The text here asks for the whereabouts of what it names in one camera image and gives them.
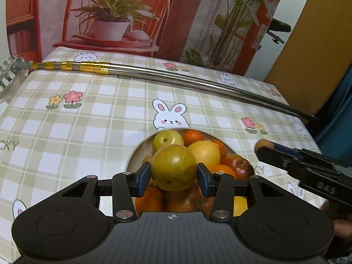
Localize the small brown longan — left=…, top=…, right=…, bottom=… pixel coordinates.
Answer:
left=254, top=139, right=275, bottom=153

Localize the black bicycle saddle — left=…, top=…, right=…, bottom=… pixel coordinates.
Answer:
left=268, top=19, right=291, bottom=44

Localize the wooden door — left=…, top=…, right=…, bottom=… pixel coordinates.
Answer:
left=264, top=0, right=352, bottom=116

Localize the telescopic metal rake pole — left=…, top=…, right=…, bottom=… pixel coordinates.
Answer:
left=0, top=56, right=318, bottom=120

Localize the orange tangerine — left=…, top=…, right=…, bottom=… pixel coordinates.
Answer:
left=212, top=164, right=237, bottom=179
left=213, top=139, right=228, bottom=157
left=135, top=181, right=165, bottom=212
left=182, top=130, right=205, bottom=147

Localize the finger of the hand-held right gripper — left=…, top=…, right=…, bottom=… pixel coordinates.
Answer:
left=271, top=142, right=352, bottom=175
left=257, top=146, right=352, bottom=207

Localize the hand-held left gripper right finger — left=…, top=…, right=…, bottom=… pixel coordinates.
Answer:
left=198, top=162, right=290, bottom=223

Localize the printed chair and plant backdrop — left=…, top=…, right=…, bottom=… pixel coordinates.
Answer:
left=5, top=0, right=289, bottom=76

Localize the yellow-green apple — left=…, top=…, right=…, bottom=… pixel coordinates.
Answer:
left=152, top=130, right=185, bottom=153

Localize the person's right hand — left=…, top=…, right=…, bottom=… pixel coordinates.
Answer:
left=321, top=199, right=352, bottom=238

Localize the checked bunny tablecloth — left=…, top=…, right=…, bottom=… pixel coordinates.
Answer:
left=0, top=47, right=328, bottom=264

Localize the beige round plate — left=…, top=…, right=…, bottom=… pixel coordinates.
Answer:
left=127, top=128, right=256, bottom=187

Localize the small yellow-green citrus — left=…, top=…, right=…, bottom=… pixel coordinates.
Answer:
left=150, top=145, right=198, bottom=192

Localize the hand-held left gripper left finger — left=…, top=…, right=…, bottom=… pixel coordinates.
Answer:
left=59, top=162, right=151, bottom=223

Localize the teal clothing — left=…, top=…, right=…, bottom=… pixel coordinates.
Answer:
left=308, top=66, right=352, bottom=168

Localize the red apple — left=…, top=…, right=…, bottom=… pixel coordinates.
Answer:
left=221, top=154, right=253, bottom=180
left=165, top=183, right=216, bottom=212

